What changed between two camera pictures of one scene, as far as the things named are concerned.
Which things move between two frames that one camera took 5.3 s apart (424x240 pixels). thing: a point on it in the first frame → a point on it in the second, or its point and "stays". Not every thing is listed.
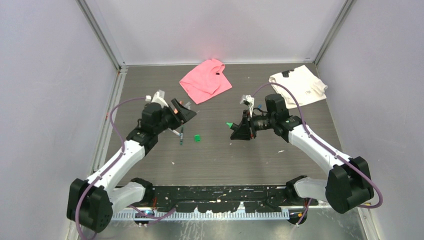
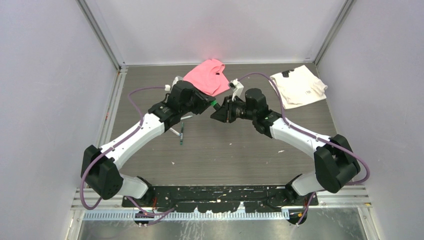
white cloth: [301, 82] stays
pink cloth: [206, 81] stays
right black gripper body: [252, 122] → [235, 109]
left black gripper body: [171, 119] → [199, 103]
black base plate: [224, 199] stays
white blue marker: [174, 131] stays
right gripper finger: [242, 132] → [220, 114]
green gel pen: [181, 136] stays
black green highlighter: [232, 125] → [216, 105]
